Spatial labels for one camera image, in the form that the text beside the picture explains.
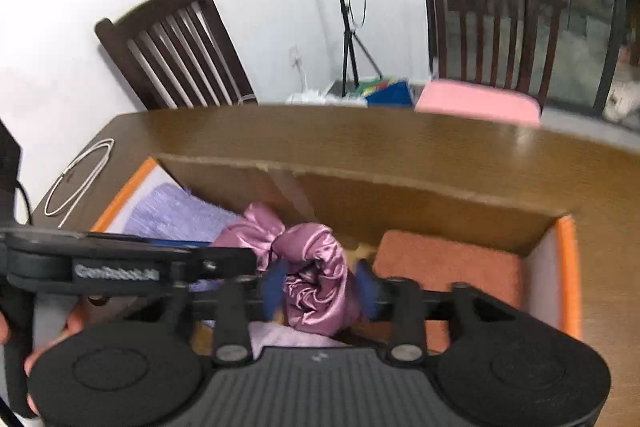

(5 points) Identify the pink satin scrunchie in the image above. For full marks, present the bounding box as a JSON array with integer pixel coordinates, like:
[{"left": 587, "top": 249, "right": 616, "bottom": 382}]
[{"left": 212, "top": 202, "right": 363, "bottom": 337}]

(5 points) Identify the sliding glass door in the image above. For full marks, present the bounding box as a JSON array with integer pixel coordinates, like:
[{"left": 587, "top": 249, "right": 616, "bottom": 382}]
[{"left": 412, "top": 0, "right": 640, "bottom": 124}]

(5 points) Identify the black light stand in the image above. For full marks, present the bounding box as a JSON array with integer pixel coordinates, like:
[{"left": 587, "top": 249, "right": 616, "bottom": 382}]
[{"left": 317, "top": 0, "right": 383, "bottom": 98}]

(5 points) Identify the purple ribbed towel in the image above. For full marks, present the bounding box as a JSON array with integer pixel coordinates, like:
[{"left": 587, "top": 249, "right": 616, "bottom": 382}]
[{"left": 120, "top": 183, "right": 242, "bottom": 249}]

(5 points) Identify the pink sponge block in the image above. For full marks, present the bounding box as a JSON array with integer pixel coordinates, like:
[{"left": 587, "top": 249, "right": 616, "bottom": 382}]
[{"left": 350, "top": 229, "right": 526, "bottom": 354}]

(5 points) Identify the lilac plush cloth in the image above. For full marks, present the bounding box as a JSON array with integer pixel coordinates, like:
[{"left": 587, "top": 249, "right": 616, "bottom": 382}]
[{"left": 247, "top": 321, "right": 351, "bottom": 358}]

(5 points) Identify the pink seat cushion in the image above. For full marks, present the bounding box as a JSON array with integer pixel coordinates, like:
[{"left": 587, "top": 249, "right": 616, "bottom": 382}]
[{"left": 414, "top": 79, "right": 543, "bottom": 126}]

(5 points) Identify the colourful blue bag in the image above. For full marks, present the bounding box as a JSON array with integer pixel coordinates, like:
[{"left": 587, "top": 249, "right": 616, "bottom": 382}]
[{"left": 357, "top": 78, "right": 414, "bottom": 108}]

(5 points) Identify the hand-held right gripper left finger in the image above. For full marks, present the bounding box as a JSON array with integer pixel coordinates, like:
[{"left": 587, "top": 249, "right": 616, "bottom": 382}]
[{"left": 125, "top": 261, "right": 292, "bottom": 367}]

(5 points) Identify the person's left hand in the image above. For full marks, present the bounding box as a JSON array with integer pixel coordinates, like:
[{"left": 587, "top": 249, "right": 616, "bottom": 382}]
[{"left": 0, "top": 306, "right": 86, "bottom": 416}]

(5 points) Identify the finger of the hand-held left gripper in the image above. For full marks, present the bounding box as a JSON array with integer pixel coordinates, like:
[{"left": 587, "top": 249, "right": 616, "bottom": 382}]
[
  {"left": 170, "top": 248, "right": 260, "bottom": 283},
  {"left": 85, "top": 231, "right": 214, "bottom": 254}
]

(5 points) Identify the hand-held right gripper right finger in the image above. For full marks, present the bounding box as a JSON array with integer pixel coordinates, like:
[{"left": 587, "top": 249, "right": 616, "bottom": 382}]
[{"left": 354, "top": 258, "right": 538, "bottom": 365}]

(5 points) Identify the red cardboard box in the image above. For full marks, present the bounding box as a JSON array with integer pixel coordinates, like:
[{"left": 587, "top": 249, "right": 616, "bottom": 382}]
[{"left": 90, "top": 152, "right": 584, "bottom": 358}]

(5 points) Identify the white plastic bag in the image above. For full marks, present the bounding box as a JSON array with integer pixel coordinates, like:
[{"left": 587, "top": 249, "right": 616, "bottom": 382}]
[{"left": 286, "top": 89, "right": 368, "bottom": 108}]

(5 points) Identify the white cable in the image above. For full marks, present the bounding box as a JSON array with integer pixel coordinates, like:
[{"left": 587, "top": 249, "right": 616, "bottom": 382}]
[{"left": 44, "top": 138, "right": 116, "bottom": 217}]

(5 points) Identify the black device with cable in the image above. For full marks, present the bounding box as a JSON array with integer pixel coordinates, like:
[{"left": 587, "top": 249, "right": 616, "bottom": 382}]
[{"left": 0, "top": 119, "right": 35, "bottom": 229}]

